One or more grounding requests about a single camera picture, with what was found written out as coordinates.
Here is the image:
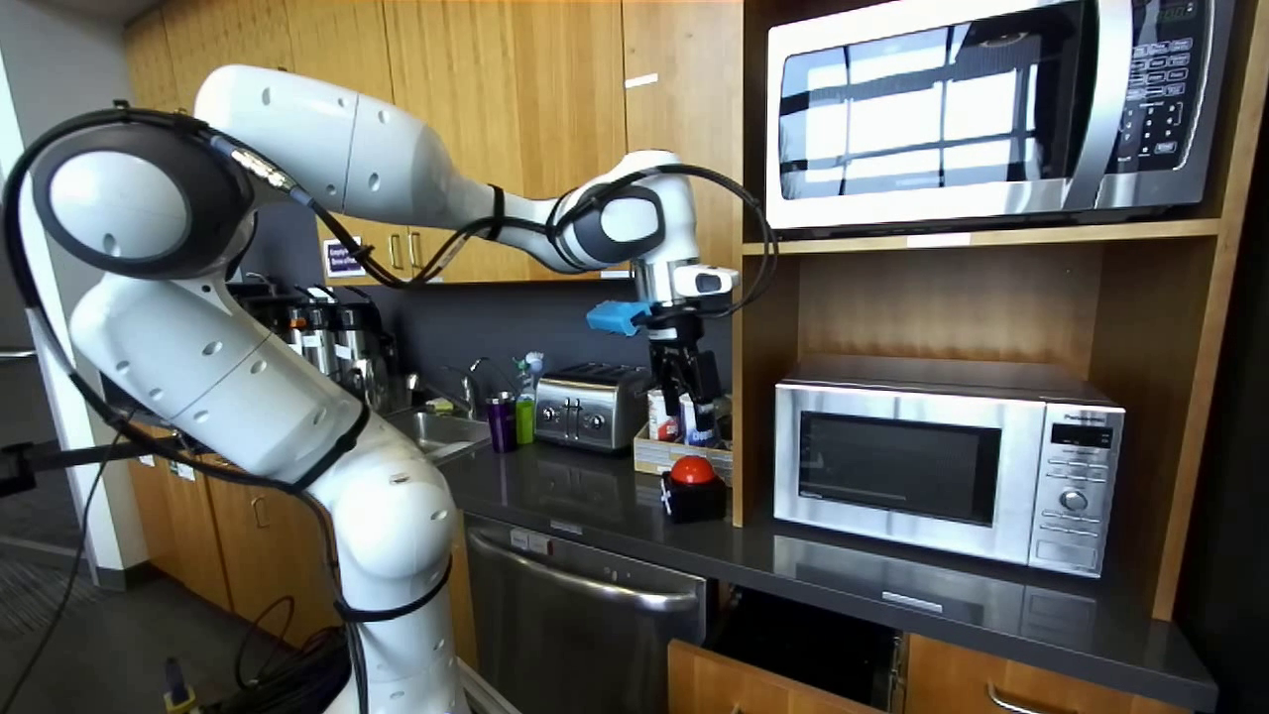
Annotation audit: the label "black floor cable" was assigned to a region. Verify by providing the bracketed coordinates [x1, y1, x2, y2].
[227, 593, 305, 693]

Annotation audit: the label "wooden condiment box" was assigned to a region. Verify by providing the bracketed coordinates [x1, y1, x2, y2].
[628, 420, 739, 482]

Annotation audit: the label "white bottle with red label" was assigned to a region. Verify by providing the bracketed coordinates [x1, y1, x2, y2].
[641, 387, 677, 443]

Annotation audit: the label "purple wall sign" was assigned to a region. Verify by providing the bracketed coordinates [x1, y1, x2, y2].
[317, 234, 372, 287]

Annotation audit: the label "wooden upper cabinets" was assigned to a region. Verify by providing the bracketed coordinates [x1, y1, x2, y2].
[124, 0, 744, 289]

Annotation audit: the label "small silver countertop microwave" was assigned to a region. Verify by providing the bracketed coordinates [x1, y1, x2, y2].
[768, 371, 1132, 582]

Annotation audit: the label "stainless steel toaster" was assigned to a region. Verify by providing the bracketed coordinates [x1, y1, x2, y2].
[531, 371, 653, 462]

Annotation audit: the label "wooden microwave shelf unit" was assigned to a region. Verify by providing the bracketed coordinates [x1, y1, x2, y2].
[726, 0, 1269, 627]

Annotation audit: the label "wooden lower cabinets by sink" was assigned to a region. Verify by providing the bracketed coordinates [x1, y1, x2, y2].
[124, 447, 350, 656]

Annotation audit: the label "coffee brewer with steel carafes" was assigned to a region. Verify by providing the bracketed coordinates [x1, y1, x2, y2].
[230, 278, 399, 416]

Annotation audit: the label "stainless steel dishwasher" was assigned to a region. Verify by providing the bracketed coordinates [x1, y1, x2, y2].
[464, 520, 713, 714]

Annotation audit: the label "large silver built-in microwave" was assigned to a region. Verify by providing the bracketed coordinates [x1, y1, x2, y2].
[761, 0, 1243, 240]

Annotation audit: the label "yellow black floor tool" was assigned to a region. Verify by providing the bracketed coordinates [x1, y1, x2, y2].
[153, 650, 206, 714]

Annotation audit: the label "closed wooden neighbour drawer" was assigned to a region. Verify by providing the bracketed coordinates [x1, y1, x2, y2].
[899, 631, 1199, 714]

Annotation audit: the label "purple metal tumbler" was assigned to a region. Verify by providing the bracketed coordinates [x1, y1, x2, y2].
[480, 388, 520, 462]

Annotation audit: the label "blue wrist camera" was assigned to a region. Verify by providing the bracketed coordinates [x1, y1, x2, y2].
[583, 298, 653, 343]

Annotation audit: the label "stainless steel sink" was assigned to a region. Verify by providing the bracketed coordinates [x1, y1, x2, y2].
[410, 408, 494, 462]

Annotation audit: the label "green dish soap bottle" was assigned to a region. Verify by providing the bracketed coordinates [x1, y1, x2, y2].
[512, 347, 546, 453]

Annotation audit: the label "red button on blue box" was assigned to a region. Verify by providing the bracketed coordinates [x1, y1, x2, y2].
[660, 453, 734, 525]

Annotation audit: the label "metal sink faucet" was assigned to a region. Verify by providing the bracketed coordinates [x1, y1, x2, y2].
[456, 359, 487, 425]

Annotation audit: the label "black camera on stand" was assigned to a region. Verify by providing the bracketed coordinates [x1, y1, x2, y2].
[0, 432, 172, 506]

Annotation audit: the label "dishwasher label sticker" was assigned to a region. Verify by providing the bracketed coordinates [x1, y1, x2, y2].
[505, 525, 555, 560]

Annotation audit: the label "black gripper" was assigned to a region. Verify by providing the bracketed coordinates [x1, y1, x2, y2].
[641, 307, 728, 447]

